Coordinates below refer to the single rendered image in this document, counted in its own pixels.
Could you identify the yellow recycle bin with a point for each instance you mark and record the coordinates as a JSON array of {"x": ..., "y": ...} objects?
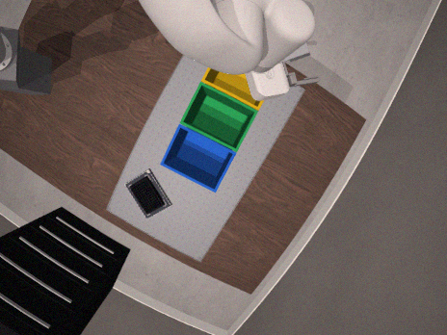
[{"x": 230, "y": 84}]

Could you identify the green bin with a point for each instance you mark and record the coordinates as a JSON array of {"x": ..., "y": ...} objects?
[{"x": 229, "y": 122}]

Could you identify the blue open bin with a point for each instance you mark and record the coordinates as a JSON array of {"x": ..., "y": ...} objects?
[{"x": 198, "y": 158}]

